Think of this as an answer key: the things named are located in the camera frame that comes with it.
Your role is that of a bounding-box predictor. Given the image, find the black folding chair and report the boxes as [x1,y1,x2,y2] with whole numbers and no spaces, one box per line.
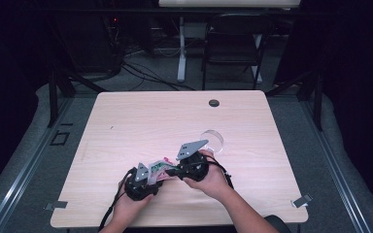
[201,13,276,91]

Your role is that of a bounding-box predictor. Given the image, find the person's right hand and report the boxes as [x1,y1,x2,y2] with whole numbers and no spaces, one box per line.
[183,149,233,199]

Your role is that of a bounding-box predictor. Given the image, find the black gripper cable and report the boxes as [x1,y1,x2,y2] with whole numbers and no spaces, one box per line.
[97,167,137,231]
[203,154,235,190]

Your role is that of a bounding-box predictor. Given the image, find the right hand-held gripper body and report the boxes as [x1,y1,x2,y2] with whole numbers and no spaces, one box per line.
[176,139,210,183]

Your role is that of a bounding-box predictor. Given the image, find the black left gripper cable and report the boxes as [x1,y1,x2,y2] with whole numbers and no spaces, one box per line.
[97,167,137,231]

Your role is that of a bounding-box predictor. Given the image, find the pink and white plastic bag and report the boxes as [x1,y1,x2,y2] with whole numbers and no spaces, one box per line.
[147,157,179,186]

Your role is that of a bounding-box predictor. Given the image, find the person's dark clothing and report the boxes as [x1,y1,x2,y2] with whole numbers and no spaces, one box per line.
[263,214,288,233]

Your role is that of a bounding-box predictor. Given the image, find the white desk with white legs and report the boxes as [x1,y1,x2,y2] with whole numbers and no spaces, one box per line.
[157,0,301,84]

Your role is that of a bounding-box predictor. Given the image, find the clear glass measuring cup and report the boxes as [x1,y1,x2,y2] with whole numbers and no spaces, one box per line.
[199,129,225,154]

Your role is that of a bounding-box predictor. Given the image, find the aluminium floor rail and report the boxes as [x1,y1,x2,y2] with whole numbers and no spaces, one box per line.
[0,96,76,233]
[299,96,372,233]

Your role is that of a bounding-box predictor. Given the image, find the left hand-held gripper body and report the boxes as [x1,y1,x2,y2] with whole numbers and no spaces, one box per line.
[124,162,159,202]

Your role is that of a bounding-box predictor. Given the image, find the grey tape piece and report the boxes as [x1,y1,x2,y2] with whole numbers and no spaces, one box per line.
[44,200,69,212]
[290,192,314,209]

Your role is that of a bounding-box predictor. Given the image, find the bundle of black floor cables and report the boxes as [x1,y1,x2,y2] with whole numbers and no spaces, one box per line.
[119,59,197,92]

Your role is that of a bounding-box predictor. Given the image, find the grey box under white desk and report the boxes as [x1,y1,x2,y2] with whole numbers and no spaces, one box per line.
[184,21,208,41]

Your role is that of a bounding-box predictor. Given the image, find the dark equipment rack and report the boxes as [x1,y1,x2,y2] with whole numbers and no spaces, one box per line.
[54,9,124,74]

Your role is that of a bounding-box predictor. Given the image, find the black metal stand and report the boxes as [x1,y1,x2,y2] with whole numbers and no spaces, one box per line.
[264,69,324,132]
[47,64,109,128]

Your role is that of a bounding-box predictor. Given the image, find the person's left hand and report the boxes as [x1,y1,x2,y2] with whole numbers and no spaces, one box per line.
[112,183,154,224]

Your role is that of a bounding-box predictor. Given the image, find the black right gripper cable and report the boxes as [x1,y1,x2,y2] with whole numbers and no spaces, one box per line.
[203,154,235,190]

